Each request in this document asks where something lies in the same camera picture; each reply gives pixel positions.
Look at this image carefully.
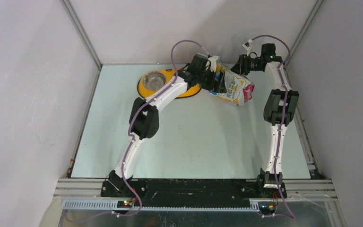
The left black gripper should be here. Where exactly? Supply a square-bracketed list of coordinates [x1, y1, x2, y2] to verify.
[196, 67, 225, 93]

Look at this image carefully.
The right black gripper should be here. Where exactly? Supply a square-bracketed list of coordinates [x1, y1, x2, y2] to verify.
[225, 57, 260, 79]

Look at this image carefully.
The pet food bag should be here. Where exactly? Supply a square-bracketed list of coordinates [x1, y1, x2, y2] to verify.
[209, 64, 255, 106]

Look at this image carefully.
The yellow double pet bowl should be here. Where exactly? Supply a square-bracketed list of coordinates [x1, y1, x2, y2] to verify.
[137, 69, 202, 100]

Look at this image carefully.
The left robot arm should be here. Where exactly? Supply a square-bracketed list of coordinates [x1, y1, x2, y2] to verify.
[101, 54, 219, 197]

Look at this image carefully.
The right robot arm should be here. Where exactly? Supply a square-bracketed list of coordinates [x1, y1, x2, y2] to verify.
[232, 42, 299, 198]

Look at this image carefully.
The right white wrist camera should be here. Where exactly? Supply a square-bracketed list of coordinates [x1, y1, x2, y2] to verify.
[242, 40, 252, 50]

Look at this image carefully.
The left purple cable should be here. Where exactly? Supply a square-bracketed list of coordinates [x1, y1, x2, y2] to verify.
[64, 40, 212, 224]

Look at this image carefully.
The purple cable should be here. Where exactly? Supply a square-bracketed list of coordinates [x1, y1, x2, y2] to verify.
[64, 40, 212, 224]
[247, 34, 296, 220]

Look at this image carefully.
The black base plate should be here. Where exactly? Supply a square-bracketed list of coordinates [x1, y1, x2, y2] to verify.
[101, 178, 287, 209]

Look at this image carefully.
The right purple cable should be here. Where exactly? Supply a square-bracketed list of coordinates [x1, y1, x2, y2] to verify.
[247, 34, 296, 220]

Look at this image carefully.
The aluminium frame rail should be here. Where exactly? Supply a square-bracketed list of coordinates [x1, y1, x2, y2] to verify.
[54, 178, 337, 214]

